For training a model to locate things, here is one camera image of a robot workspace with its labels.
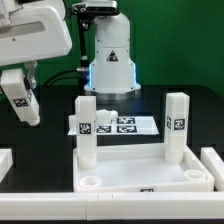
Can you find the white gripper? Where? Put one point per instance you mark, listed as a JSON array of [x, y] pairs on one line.
[[32, 31]]

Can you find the white square desk top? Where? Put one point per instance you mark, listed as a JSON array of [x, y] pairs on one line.
[[141, 168]]

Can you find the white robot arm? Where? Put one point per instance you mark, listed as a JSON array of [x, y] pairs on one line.
[[112, 73]]

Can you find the white left fence bar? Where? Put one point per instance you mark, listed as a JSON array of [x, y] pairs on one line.
[[6, 161]]

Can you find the white fence bar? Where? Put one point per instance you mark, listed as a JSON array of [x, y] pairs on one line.
[[111, 206], [6, 161], [215, 165]]

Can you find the white marker sheet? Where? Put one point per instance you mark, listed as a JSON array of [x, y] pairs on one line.
[[126, 125]]

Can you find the white front fence bar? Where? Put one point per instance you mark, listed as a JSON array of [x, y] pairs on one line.
[[111, 206]]

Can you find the white right fence bar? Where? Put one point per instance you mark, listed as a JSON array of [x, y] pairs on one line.
[[215, 165]]

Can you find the camera on stand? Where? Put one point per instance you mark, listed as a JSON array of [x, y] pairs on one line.
[[97, 7]]

